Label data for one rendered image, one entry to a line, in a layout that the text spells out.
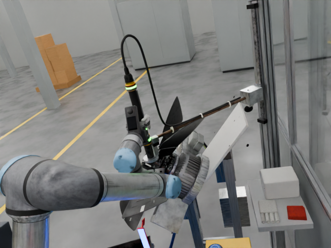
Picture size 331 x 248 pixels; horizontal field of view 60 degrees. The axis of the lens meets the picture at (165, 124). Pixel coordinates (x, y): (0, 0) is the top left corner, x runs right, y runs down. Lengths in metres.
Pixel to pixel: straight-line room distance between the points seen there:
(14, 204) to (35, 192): 0.10
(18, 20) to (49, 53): 2.39
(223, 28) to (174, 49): 2.28
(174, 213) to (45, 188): 0.84
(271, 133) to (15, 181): 1.32
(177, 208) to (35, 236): 0.77
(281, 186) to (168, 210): 0.58
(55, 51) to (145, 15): 2.85
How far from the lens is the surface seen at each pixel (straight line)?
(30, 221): 0.79
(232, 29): 6.57
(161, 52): 8.56
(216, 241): 1.15
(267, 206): 1.55
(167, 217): 1.39
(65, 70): 9.31
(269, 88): 1.59
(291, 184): 1.57
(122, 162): 0.96
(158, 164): 1.38
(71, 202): 0.69
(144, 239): 1.13
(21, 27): 7.23
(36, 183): 0.69
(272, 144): 1.73
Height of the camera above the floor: 1.92
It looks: 24 degrees down
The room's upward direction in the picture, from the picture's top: 14 degrees counter-clockwise
